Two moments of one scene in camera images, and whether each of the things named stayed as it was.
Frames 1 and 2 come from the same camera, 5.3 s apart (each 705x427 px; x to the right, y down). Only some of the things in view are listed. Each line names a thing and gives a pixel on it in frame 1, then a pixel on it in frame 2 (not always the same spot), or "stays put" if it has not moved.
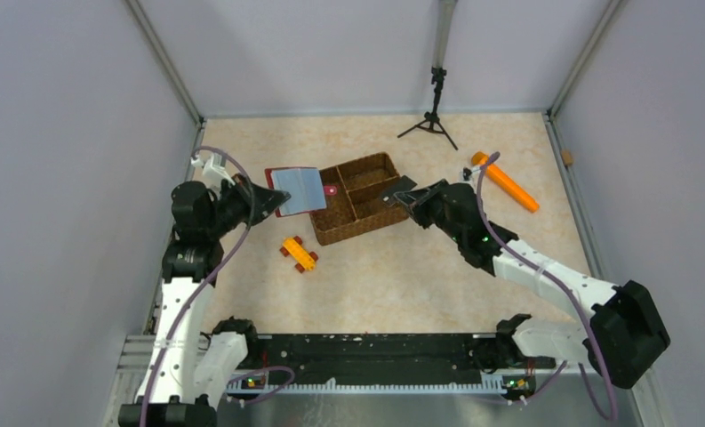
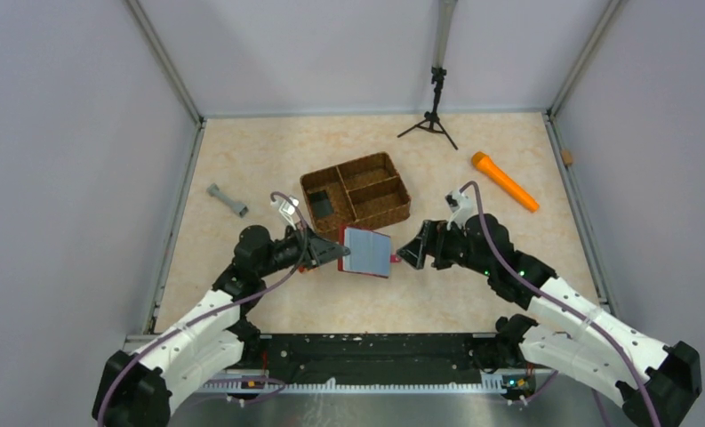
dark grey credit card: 403,185 → 321,204
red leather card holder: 305,186 → 370,252
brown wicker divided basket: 357,207 stays put
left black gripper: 249,200 → 313,249
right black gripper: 421,202 → 430,243
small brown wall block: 567,157 stays put
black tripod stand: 432,118 stays put
